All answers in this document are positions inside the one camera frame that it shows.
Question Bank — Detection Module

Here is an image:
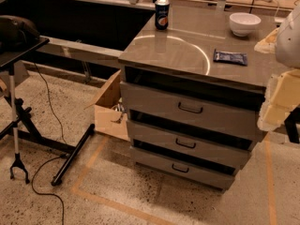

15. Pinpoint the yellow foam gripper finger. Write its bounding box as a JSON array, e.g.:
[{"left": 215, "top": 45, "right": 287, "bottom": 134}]
[
  {"left": 254, "top": 28, "right": 278, "bottom": 53},
  {"left": 257, "top": 69, "right": 300, "bottom": 131}
]

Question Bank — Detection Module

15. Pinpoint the grey drawer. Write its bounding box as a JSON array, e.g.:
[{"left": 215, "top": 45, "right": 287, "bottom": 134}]
[
  {"left": 127, "top": 121, "right": 250, "bottom": 170},
  {"left": 120, "top": 82, "right": 263, "bottom": 141},
  {"left": 130, "top": 146, "right": 234, "bottom": 190}
]

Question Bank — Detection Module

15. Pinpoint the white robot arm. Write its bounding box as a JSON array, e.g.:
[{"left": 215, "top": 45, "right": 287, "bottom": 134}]
[{"left": 254, "top": 6, "right": 300, "bottom": 131}]

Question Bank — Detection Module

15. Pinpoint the grey top drawer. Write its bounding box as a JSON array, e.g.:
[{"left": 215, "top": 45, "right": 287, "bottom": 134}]
[{"left": 120, "top": 82, "right": 263, "bottom": 141}]

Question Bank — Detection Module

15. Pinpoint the grey metal drawer cabinet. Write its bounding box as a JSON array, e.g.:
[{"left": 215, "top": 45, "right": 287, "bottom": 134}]
[{"left": 119, "top": 7, "right": 286, "bottom": 177}]

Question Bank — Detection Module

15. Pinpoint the grey bottom drawer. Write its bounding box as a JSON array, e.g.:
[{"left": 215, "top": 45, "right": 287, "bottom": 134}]
[{"left": 130, "top": 146, "right": 234, "bottom": 190}]

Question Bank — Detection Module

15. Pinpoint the white ceramic bowl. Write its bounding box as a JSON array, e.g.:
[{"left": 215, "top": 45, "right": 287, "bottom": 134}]
[{"left": 230, "top": 12, "right": 262, "bottom": 37}]

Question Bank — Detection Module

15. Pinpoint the blue snack packet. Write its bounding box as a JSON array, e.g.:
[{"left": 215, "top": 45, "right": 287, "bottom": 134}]
[{"left": 213, "top": 50, "right": 248, "bottom": 66}]

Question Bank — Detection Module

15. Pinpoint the blue pepsi can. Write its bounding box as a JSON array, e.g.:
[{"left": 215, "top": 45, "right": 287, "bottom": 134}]
[{"left": 155, "top": 0, "right": 170, "bottom": 30}]

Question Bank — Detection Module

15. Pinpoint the cardboard box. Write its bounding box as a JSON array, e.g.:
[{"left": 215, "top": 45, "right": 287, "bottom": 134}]
[{"left": 87, "top": 70, "right": 129, "bottom": 141}]

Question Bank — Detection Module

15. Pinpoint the black bag on stand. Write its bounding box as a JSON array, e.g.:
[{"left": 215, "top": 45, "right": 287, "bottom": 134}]
[{"left": 0, "top": 15, "right": 40, "bottom": 52}]

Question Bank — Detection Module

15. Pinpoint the black rolling stand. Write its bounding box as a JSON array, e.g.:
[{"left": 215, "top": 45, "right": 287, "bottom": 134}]
[{"left": 0, "top": 38, "right": 95, "bottom": 187}]

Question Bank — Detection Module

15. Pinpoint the grey metal bench rail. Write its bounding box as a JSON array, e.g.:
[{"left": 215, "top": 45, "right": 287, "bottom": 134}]
[{"left": 38, "top": 37, "right": 122, "bottom": 69}]

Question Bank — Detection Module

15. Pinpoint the black floor cable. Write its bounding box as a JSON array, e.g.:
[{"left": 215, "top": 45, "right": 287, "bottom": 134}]
[{"left": 30, "top": 61, "right": 68, "bottom": 225}]

